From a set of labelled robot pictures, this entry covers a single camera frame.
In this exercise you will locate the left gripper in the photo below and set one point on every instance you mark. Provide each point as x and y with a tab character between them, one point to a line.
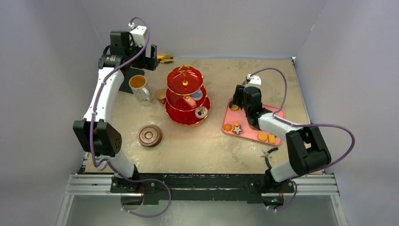
147	63

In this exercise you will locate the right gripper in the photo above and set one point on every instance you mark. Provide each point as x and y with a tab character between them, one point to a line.
237	97

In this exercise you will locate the round orange cookie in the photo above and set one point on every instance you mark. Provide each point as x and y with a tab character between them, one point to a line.
234	107

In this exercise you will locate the pink serving tray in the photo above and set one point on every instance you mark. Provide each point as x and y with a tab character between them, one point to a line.
232	117

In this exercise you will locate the white star cookie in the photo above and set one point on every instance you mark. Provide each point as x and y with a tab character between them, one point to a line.
237	129

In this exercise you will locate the blue frosted donut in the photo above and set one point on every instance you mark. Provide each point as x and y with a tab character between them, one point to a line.
197	95

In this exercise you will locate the pink cake slice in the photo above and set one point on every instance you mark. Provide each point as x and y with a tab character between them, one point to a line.
189	101

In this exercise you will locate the red three-tier cake stand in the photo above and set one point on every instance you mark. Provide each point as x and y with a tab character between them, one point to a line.
181	81

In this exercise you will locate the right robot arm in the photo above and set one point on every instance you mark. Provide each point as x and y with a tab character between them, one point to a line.
306	147

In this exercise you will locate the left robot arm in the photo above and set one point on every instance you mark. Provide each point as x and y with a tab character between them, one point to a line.
94	131

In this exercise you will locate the white mug with tea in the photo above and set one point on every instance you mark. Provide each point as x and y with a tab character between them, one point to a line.
139	87

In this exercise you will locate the black square mat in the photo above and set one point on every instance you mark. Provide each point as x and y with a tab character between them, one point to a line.
125	86

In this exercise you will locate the yellow black pliers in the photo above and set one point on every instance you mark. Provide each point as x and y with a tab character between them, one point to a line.
165	59

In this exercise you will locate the orange flower cookie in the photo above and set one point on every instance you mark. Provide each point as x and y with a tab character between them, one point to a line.
227	127

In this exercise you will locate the small brown cup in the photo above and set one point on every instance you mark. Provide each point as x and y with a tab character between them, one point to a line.
161	96

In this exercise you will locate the round cracker cookie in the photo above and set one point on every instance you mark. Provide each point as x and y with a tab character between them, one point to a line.
262	136

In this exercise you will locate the square cracker cookie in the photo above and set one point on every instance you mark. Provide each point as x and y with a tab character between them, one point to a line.
271	138

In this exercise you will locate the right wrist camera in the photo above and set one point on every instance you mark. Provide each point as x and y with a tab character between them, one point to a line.
253	81

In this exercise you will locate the black handled pliers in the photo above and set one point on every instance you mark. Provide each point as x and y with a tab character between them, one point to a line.
266	156

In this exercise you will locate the black base frame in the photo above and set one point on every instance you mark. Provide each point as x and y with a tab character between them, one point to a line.
249	188

